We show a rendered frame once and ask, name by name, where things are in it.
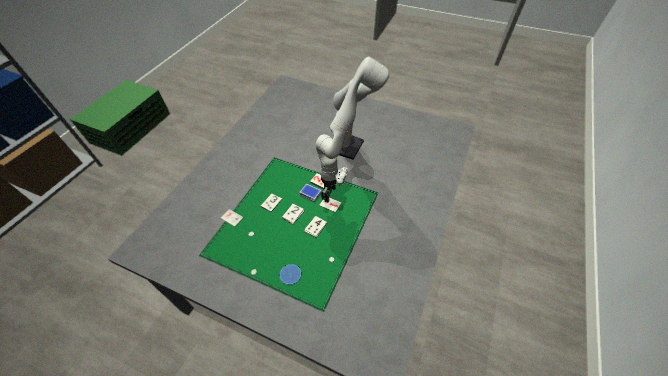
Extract blue round disc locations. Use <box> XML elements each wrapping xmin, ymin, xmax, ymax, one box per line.
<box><xmin>280</xmin><ymin>264</ymin><xmax>301</xmax><ymax>285</ymax></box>

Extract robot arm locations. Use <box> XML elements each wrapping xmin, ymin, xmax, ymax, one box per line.
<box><xmin>316</xmin><ymin>57</ymin><xmax>389</xmax><ymax>185</ymax></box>

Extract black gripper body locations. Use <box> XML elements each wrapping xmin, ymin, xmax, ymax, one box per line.
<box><xmin>321</xmin><ymin>177</ymin><xmax>336</xmax><ymax>190</ymax></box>

